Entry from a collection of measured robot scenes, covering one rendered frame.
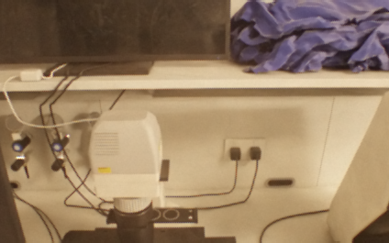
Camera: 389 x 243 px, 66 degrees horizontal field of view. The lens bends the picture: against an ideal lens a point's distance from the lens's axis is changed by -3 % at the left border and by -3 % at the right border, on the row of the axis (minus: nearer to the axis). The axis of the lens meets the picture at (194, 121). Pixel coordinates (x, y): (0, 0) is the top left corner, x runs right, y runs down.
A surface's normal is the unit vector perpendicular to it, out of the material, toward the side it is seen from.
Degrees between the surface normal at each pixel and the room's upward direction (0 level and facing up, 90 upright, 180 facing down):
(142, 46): 86
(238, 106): 90
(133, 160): 90
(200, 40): 86
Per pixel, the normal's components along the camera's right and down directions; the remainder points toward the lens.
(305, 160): 0.02, 0.41
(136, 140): 0.02, 0.13
